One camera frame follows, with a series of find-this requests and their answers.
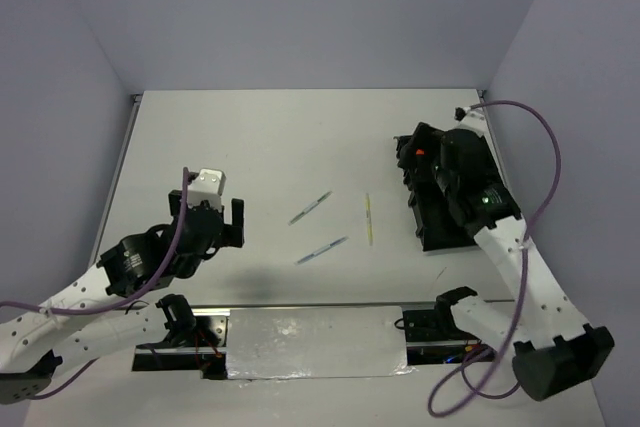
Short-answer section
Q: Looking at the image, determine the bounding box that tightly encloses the blue thin pen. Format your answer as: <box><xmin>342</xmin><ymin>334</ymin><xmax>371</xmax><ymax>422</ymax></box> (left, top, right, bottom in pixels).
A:
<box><xmin>295</xmin><ymin>236</ymin><xmax>349</xmax><ymax>265</ymax></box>

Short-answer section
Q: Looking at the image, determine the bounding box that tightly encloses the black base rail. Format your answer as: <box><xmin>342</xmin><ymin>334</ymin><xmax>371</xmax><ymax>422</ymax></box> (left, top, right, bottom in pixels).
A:
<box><xmin>131</xmin><ymin>303</ymin><xmax>483</xmax><ymax>381</ymax></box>

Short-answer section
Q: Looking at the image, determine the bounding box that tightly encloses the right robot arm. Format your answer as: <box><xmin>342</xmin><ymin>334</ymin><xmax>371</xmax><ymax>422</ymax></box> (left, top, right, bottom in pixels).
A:
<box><xmin>397</xmin><ymin>123</ymin><xmax>614</xmax><ymax>401</ymax></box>

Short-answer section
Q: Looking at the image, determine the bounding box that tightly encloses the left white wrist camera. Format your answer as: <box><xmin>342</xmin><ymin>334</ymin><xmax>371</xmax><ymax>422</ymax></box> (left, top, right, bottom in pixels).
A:
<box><xmin>187</xmin><ymin>168</ymin><xmax>226</xmax><ymax>212</ymax></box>

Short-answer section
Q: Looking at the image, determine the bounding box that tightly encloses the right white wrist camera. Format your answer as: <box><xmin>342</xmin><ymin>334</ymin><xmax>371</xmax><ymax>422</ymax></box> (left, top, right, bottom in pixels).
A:
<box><xmin>454</xmin><ymin>107</ymin><xmax>488</xmax><ymax>137</ymax></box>

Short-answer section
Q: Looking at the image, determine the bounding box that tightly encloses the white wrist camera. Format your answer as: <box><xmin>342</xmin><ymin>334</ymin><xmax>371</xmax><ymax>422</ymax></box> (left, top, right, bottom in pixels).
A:
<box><xmin>187</xmin><ymin>168</ymin><xmax>226</xmax><ymax>212</ymax></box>
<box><xmin>454</xmin><ymin>107</ymin><xmax>488</xmax><ymax>137</ymax></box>

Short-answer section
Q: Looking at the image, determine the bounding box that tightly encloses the silver foil sheet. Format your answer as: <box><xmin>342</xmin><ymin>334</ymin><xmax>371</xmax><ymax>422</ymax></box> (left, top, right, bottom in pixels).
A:
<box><xmin>226</xmin><ymin>306</ymin><xmax>411</xmax><ymax>380</ymax></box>

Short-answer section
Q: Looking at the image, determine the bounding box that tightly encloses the yellow thin pen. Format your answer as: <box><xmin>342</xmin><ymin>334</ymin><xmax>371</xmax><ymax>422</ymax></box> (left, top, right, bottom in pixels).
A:
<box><xmin>365</xmin><ymin>193</ymin><xmax>374</xmax><ymax>247</ymax></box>

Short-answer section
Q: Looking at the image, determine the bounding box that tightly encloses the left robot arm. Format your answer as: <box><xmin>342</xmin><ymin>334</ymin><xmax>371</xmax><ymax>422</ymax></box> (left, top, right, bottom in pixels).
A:
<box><xmin>1</xmin><ymin>190</ymin><xmax>245</xmax><ymax>405</ymax></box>

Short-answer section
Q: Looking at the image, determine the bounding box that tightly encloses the black compartment organizer tray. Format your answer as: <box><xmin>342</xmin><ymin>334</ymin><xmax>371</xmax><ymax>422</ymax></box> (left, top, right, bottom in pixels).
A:
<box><xmin>393</xmin><ymin>130</ymin><xmax>518</xmax><ymax>253</ymax></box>

